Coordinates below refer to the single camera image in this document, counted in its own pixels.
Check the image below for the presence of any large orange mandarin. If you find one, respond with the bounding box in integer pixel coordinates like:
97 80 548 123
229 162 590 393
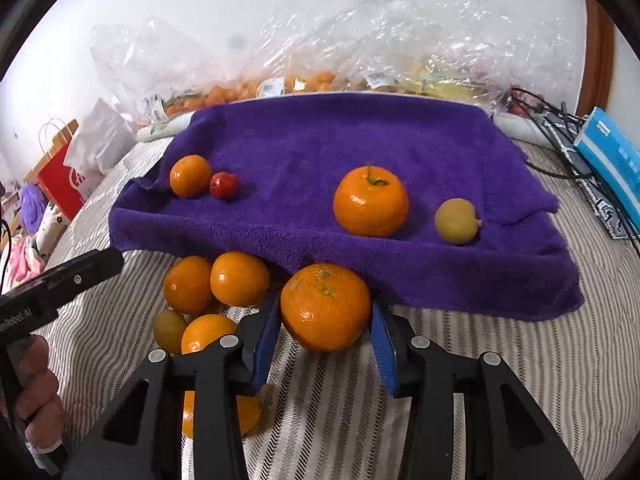
280 263 372 352

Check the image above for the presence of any large orange with stem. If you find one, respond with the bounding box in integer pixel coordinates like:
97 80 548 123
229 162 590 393
333 165 409 238

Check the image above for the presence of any small orange mandarin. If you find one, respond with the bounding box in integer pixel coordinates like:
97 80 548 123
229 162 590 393
169 155 213 198

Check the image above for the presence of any person's left hand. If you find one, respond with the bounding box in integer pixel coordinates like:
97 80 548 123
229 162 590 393
10 335 64 451

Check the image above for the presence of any orange on bed front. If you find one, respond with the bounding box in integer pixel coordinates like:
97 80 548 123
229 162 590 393
181 314 236 354

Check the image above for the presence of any orange on bed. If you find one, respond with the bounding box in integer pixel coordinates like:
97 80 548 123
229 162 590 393
181 314 236 354
209 252 270 308

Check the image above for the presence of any orange under towel edge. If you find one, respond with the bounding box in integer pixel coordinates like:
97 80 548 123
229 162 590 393
163 256 214 315

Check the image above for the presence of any greenish small fruit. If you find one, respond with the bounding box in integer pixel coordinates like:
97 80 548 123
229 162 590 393
153 309 188 354

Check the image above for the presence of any red paper gift bag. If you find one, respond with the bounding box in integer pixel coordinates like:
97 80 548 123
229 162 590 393
24 119 104 221

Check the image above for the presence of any small yellow-green fruit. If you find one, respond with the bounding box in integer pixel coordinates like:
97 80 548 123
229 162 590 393
434 198 482 245

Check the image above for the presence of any small red fruit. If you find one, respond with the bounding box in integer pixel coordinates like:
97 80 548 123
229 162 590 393
209 171 241 202

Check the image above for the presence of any purple towel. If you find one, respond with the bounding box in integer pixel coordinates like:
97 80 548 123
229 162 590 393
108 93 582 321

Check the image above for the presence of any white plastic bag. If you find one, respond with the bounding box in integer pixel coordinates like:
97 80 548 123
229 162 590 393
63 99 137 177

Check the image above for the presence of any clear bag of mandarins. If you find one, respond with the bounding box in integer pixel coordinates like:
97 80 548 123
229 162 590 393
90 16 234 124

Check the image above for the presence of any patterned grey pouch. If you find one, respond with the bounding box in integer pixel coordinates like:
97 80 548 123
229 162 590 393
530 113 639 242

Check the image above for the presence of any blue tissue pack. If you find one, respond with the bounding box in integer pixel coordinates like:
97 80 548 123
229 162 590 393
574 107 639 229

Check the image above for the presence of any clear bag of oranges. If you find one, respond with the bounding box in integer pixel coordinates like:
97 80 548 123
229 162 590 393
239 0 424 100

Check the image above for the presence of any clear bag of yellow fruit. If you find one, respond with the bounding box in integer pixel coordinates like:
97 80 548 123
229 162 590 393
341 0 582 112

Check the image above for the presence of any black cable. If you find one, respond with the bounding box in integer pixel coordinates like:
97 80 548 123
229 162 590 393
506 86 640 256

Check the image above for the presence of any brown wooden door frame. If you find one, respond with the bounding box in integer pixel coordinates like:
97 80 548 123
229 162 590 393
576 0 615 115

